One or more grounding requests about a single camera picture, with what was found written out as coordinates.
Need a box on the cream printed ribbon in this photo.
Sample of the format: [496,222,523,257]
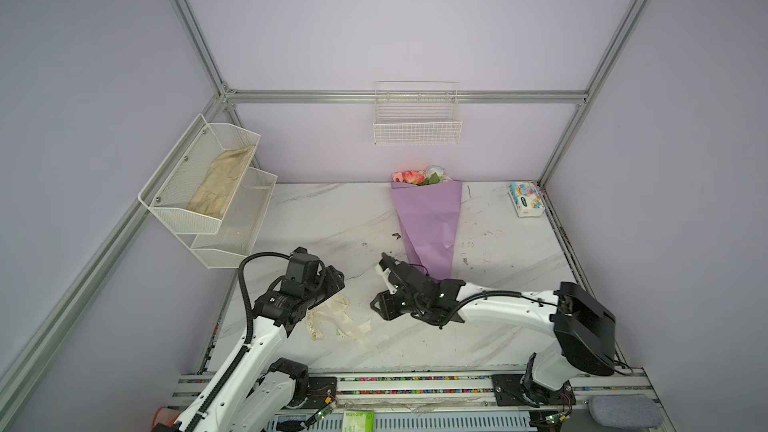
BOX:
[305,294,374,351]

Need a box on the pink purple wrapping paper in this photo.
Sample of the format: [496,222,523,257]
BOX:
[391,181,463,279]

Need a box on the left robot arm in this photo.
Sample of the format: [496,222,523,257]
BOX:
[153,247,345,431]

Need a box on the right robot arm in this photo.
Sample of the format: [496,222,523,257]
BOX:
[370,254,617,407]

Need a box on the lower white mesh shelf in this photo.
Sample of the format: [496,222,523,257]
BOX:
[190,167,277,269]

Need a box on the white mesh shelf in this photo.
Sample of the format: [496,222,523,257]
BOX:
[190,167,277,269]
[138,115,260,235]

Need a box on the green label box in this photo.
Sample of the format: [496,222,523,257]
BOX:
[341,410,375,432]

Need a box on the beige cloth in shelf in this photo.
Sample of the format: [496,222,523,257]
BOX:
[187,146,255,219]

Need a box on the tissue pack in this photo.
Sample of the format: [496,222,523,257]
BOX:
[509,182,546,218]

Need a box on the upper white mesh shelf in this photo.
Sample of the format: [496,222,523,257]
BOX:
[138,115,260,235]

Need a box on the orange rubber glove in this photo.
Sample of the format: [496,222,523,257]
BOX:
[151,407,181,432]

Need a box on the grey sponge pad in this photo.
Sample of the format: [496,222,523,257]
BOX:
[588,395,663,430]

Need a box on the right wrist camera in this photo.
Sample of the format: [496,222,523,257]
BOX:
[375,264,398,295]

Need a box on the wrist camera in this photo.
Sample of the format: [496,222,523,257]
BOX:
[375,264,398,295]
[280,247,322,298]

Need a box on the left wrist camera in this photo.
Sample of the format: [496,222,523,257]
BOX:
[280,247,322,298]

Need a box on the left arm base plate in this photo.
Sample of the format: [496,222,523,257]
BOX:
[299,376,338,410]

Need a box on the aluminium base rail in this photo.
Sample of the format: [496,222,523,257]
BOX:
[170,359,662,431]

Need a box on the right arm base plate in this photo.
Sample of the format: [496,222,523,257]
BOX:
[491,374,575,408]

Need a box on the white wire wall basket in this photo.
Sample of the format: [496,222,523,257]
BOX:
[373,81,463,146]

